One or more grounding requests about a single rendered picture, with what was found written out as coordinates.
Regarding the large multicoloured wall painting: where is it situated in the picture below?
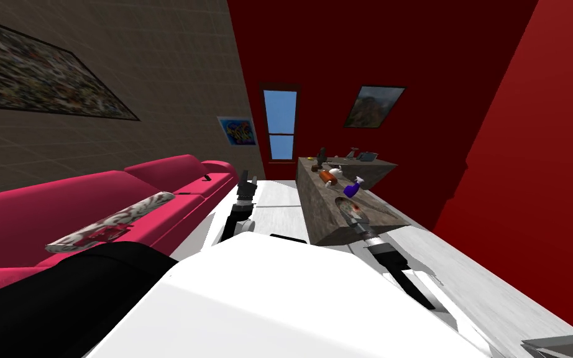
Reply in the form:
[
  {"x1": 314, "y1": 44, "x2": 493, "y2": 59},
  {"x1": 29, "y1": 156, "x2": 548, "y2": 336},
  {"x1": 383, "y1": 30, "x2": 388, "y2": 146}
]
[{"x1": 0, "y1": 12, "x2": 141, "y2": 122}]

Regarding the blue graffiti wall picture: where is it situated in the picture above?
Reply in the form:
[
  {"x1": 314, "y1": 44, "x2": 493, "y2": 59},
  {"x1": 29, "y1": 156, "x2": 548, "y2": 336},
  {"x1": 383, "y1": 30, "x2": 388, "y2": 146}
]
[{"x1": 216, "y1": 116, "x2": 258, "y2": 147}]

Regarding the dark framed window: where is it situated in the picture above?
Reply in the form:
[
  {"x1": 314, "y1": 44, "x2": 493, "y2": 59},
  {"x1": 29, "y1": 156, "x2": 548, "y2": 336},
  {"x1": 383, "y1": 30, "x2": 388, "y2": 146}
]
[{"x1": 259, "y1": 82, "x2": 301, "y2": 164}]

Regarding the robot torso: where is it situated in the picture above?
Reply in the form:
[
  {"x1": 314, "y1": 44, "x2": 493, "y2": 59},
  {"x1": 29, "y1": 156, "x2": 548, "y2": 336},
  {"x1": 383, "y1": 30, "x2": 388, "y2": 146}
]
[{"x1": 85, "y1": 231, "x2": 496, "y2": 358}]

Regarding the brown stone table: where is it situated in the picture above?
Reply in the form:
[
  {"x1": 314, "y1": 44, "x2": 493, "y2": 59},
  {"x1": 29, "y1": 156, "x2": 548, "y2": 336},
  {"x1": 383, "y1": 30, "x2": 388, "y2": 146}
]
[{"x1": 296, "y1": 156, "x2": 411, "y2": 247}]

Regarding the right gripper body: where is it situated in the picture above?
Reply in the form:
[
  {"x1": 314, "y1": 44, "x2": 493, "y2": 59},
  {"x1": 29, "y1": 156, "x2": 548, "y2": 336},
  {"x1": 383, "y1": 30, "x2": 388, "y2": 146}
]
[{"x1": 344, "y1": 202, "x2": 369, "y2": 229}]

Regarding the dark patterned plate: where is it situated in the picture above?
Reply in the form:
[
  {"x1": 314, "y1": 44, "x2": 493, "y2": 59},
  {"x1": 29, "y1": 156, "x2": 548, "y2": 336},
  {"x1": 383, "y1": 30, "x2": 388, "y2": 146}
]
[{"x1": 334, "y1": 196, "x2": 367, "y2": 219}]

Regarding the blue spray bottle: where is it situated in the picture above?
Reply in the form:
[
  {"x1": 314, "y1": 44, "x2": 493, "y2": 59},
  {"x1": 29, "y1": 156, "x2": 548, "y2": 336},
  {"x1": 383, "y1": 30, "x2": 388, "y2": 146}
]
[{"x1": 343, "y1": 176, "x2": 366, "y2": 200}]

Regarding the landscape wall picture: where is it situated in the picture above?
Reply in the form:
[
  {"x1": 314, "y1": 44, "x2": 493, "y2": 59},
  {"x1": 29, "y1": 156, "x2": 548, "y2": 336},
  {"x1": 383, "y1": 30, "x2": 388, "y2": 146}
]
[{"x1": 343, "y1": 85, "x2": 407, "y2": 130}]

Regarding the pink sofa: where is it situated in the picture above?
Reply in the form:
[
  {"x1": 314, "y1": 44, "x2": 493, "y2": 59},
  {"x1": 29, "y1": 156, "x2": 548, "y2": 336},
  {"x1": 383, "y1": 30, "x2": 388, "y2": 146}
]
[{"x1": 0, "y1": 154, "x2": 240, "y2": 301}]

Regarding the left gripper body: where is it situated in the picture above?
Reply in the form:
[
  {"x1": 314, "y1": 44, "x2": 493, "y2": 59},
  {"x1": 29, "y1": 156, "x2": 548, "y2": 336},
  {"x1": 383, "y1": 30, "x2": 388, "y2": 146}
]
[{"x1": 236, "y1": 181, "x2": 259, "y2": 201}]

